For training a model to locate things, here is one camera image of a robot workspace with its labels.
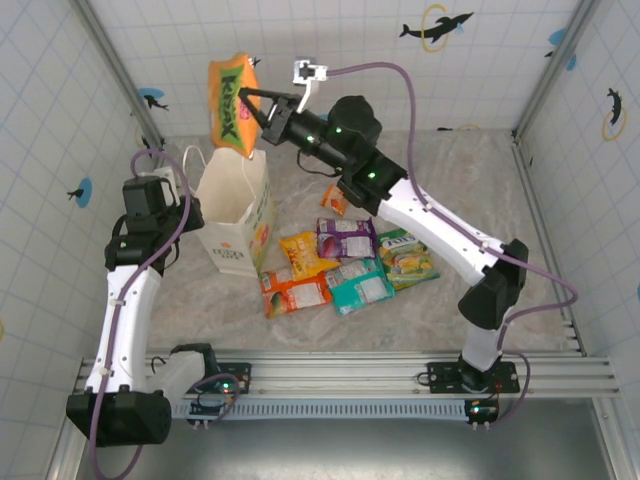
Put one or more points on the aluminium frame post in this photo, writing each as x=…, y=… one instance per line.
x=555, y=70
x=120, y=75

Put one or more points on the small orange snack packet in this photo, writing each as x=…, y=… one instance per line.
x=334, y=199

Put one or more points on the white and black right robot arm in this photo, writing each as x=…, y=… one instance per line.
x=440, y=235

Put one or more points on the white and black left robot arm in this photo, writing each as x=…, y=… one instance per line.
x=120, y=325

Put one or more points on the large orange Krax snack bag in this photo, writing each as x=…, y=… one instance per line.
x=227, y=100

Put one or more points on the fish sticker blue circle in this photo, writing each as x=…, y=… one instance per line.
x=82, y=192

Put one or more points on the right controller board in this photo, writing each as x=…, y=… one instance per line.
x=482, y=410

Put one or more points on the green candy packet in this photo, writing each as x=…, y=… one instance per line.
x=407, y=260

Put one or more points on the shark sticker blue oval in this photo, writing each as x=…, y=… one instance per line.
x=150, y=97

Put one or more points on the blue corner sticker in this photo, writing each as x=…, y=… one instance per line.
x=556, y=37

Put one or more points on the orange packet with white label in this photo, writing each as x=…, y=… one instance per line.
x=295, y=297

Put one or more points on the controller board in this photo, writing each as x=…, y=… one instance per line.
x=482, y=410
x=217, y=400

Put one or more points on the aluminium side rail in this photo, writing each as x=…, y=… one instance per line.
x=550, y=250

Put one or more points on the yellow chips packet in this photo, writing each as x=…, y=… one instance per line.
x=302, y=255

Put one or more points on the left controller board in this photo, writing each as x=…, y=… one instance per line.
x=217, y=400

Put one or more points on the white paper bag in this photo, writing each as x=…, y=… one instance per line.
x=232, y=240

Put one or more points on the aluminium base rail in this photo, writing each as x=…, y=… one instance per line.
x=350, y=375

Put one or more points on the teal snack packet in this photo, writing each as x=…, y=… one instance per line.
x=362, y=290

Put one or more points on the purple snack packet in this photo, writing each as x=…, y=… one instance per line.
x=345, y=237

